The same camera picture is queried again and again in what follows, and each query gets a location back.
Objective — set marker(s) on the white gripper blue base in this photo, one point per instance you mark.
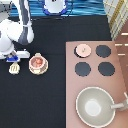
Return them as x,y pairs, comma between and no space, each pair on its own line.
16,56

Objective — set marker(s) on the cream round plate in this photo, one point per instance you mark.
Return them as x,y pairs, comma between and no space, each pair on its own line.
38,68

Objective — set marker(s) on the pink small pot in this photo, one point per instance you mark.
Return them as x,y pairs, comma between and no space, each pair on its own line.
38,62

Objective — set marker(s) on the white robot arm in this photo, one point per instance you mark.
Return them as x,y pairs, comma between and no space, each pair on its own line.
20,32

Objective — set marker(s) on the black table mat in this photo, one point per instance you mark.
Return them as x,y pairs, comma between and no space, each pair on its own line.
38,101

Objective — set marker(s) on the black burner bottom left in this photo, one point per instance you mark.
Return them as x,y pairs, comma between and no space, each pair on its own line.
82,69

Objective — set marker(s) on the black burner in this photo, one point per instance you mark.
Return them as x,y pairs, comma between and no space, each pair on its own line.
103,51
82,69
106,69

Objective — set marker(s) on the pink stove top board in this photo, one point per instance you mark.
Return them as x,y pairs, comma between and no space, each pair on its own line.
114,84

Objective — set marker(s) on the black burner top right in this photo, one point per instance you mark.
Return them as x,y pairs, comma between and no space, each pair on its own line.
103,51

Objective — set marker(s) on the black burner bottom right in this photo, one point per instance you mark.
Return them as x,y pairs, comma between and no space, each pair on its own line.
106,69

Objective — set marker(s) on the large grey frying pan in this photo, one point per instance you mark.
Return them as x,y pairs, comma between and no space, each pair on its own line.
96,107

